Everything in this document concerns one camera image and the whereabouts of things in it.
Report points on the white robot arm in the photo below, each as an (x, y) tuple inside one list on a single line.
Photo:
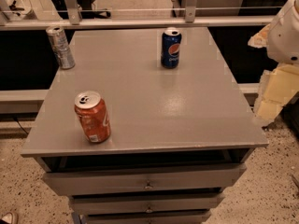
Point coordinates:
[(283, 35)]

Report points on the red coca-cola can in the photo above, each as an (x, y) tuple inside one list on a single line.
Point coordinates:
[(92, 114)]

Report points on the blue pepsi can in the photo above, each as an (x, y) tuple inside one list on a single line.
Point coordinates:
[(171, 39)]

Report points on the silver energy drink can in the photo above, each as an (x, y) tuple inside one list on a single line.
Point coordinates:
[(60, 47)]

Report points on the grey drawer cabinet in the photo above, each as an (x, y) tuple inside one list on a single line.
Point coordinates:
[(194, 114)]

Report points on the top grey drawer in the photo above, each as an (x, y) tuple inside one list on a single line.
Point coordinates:
[(149, 179)]

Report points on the grey drawer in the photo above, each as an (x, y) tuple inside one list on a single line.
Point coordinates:
[(179, 217), (149, 179), (146, 203)]

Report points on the middle grey drawer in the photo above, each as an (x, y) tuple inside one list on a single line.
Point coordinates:
[(146, 203)]

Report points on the bottom grey drawer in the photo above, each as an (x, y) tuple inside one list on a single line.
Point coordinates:
[(179, 217)]

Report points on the shoe tip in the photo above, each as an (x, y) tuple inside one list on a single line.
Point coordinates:
[(9, 218)]

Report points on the grey metal railing frame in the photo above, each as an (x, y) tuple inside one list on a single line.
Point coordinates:
[(37, 15)]

